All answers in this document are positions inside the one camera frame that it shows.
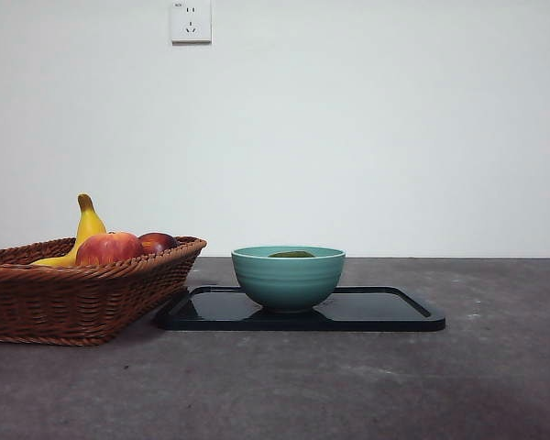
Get teal bowl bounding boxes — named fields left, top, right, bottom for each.
left=231, top=246, right=347, bottom=314

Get dark red peach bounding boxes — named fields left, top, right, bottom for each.
left=137, top=232, right=180, bottom=255

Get black tray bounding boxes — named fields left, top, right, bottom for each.
left=151, top=285, right=447, bottom=333

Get red yellow apple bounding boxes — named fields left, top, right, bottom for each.
left=75, top=231, right=145, bottom=266

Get yellow banana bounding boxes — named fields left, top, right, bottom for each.
left=30, top=192, right=108, bottom=269

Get brown wicker basket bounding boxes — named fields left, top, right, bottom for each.
left=0, top=236, right=209, bottom=347

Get white wall socket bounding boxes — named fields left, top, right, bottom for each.
left=171, top=0, right=213, bottom=46

